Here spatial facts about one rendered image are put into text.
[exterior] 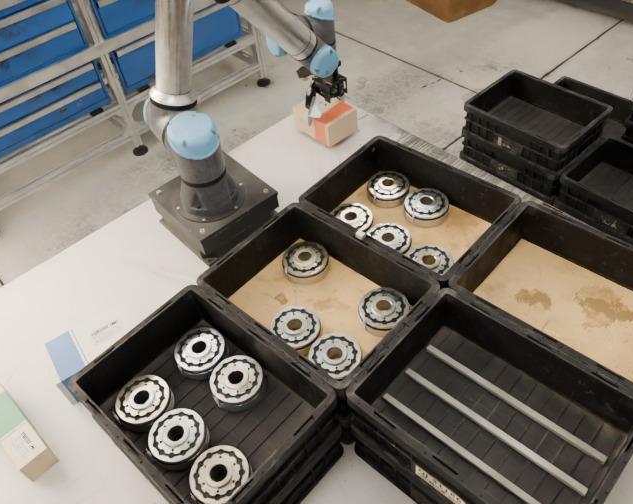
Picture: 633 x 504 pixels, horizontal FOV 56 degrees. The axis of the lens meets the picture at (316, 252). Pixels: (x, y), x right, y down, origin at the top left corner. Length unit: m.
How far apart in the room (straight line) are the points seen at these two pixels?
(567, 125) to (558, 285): 1.10
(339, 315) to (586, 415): 0.49
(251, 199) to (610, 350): 0.90
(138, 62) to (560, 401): 2.50
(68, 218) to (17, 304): 1.38
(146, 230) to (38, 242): 1.32
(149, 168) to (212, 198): 1.65
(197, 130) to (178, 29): 0.23
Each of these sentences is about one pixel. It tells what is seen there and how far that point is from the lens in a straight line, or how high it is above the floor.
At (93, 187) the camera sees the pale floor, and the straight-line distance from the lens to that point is 3.16.
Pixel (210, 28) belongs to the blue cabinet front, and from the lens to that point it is 3.27.
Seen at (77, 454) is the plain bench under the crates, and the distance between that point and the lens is 1.38.
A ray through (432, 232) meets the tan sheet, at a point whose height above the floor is 0.83.
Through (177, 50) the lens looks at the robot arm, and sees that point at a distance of 1.48.
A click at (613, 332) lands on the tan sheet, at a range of 1.28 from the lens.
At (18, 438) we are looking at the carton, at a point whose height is 0.76.
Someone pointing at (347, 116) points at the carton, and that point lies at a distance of 1.82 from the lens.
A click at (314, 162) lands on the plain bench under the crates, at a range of 1.80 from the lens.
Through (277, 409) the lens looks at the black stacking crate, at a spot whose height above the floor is 0.83.
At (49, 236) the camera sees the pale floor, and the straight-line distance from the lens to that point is 2.99.
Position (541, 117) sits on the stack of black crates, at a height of 0.49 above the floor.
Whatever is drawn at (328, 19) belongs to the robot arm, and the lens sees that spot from 1.67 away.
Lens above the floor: 1.82
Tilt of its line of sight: 47 degrees down
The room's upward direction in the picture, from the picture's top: 9 degrees counter-clockwise
